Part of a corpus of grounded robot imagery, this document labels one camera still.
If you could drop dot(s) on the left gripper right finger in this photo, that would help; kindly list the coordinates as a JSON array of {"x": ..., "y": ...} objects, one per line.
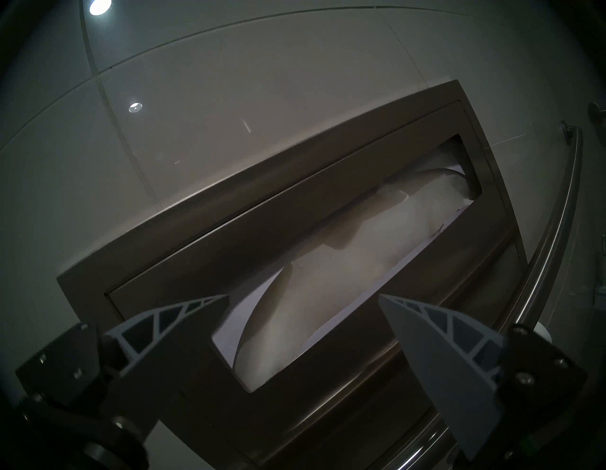
[{"x": 445, "y": 369}]

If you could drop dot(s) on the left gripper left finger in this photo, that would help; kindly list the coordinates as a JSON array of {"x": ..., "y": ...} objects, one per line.
[{"x": 151, "y": 369}]

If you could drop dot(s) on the white paper toilet seat cover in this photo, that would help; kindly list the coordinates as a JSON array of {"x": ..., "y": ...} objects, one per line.
[{"x": 341, "y": 284}]

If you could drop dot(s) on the white toilet paper roll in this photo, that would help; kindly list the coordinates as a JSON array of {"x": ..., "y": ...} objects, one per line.
[{"x": 543, "y": 330}]

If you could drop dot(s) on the stainless steel dispenser cabinet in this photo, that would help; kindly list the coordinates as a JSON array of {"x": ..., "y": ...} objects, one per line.
[{"x": 236, "y": 227}]

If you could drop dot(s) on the long steel grab bar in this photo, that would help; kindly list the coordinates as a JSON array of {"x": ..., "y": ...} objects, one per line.
[{"x": 554, "y": 227}]

